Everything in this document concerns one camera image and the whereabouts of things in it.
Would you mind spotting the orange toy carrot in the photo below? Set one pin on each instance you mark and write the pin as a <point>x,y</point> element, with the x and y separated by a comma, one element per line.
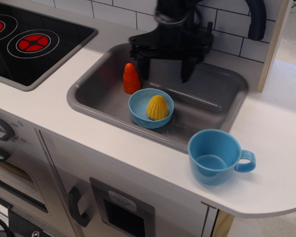
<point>131,81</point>

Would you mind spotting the yellow toy corn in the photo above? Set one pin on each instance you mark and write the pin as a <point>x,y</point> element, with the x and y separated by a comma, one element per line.
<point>157,108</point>

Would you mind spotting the grey oven knob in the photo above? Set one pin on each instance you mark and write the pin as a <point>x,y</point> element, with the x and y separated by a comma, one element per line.
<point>7,131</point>

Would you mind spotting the blue plastic bowl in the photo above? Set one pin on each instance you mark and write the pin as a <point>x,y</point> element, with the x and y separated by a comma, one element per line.
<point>138,103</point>

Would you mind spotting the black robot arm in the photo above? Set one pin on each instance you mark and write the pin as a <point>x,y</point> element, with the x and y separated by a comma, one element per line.
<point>176,9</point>

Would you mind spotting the blue plastic cup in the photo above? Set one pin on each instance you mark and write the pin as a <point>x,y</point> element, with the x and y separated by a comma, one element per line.
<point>214,155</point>

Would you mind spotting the grey toy sink basin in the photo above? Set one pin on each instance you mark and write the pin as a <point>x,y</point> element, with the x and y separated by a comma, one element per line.
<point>210,99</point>

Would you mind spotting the black toy stovetop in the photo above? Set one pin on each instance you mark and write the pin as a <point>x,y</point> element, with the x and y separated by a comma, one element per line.
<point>33,46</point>

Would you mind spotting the grey dispenser panel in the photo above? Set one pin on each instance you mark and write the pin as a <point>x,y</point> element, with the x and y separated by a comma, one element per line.
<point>123,212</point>

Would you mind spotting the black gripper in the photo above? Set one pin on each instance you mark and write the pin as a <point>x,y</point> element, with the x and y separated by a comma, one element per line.
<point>172,39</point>

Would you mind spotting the dark grey cabinet handle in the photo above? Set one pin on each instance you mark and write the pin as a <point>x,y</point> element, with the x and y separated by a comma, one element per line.
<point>74,197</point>

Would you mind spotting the dark grey toy faucet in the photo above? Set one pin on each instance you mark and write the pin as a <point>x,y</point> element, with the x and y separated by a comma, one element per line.
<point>239,26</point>

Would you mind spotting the wooden side post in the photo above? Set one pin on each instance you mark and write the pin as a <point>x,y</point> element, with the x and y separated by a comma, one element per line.
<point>280,23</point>

